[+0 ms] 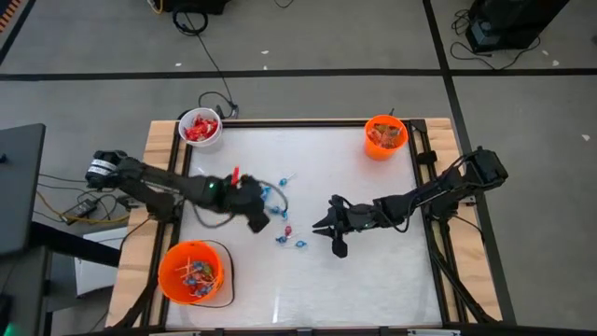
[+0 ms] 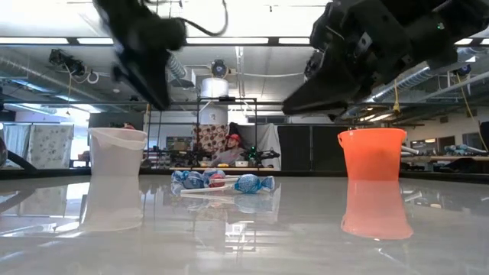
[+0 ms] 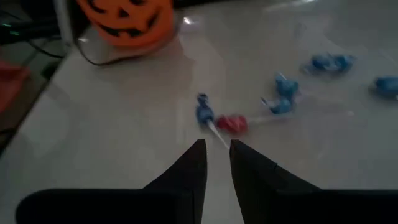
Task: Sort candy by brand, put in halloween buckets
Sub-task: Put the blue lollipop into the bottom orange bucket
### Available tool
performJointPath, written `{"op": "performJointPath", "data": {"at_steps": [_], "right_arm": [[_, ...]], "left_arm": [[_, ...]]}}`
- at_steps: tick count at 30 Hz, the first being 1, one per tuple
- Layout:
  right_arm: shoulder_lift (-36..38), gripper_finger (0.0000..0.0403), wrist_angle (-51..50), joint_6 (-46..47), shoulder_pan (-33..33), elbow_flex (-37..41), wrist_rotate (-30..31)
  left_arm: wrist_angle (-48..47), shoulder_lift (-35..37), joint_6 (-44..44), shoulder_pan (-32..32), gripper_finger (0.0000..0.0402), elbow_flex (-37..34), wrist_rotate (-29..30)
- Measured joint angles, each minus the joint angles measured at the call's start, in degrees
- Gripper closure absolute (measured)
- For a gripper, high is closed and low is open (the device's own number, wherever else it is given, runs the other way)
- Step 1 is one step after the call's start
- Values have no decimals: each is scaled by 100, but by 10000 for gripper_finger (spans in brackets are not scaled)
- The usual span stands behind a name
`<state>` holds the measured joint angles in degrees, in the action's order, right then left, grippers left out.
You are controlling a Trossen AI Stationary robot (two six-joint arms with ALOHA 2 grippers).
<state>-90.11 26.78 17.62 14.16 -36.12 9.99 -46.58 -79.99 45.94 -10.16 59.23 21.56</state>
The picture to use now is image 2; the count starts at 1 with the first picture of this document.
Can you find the white draped sheet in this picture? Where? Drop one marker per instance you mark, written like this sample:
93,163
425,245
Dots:
263,137

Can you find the black partition panels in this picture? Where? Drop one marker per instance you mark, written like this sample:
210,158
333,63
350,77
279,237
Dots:
305,147

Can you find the black wall panel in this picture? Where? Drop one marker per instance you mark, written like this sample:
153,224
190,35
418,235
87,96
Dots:
114,120

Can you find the ceiling light strip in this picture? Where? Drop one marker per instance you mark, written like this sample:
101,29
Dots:
464,41
294,40
95,40
229,40
34,40

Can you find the ceiling fan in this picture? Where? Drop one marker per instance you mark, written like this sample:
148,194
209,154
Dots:
219,68

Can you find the white curtain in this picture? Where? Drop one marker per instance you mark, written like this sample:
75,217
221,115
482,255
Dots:
49,145

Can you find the pink lollipop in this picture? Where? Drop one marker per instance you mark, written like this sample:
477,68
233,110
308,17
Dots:
217,180

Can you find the dark draped cloth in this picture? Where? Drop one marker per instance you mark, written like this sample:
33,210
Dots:
237,128

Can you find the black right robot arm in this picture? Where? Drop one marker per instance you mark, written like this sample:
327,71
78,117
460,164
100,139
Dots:
473,15

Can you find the white cylindrical tank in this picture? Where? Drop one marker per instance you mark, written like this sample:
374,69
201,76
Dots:
214,88

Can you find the black background robot arm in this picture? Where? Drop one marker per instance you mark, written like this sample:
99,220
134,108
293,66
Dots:
261,154

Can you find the white skull bucket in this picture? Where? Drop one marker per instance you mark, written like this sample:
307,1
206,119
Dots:
116,153

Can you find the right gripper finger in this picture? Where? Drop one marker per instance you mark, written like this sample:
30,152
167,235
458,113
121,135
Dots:
324,99

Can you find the red white patterned cloth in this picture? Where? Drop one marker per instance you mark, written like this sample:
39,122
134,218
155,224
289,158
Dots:
210,137

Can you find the person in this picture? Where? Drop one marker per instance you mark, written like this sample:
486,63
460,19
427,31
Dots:
229,153

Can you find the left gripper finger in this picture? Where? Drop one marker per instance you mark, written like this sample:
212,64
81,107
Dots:
149,80

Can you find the silver ventilation duct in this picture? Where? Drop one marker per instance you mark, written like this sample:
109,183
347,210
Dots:
412,80

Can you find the orange jack-o-lantern bucket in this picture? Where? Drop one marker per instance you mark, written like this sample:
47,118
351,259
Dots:
374,153

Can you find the cluttered workbench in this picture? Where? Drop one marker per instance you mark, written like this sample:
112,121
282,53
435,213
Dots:
451,164

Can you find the silver flexible duct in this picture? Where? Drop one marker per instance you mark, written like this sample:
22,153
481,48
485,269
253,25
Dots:
176,66

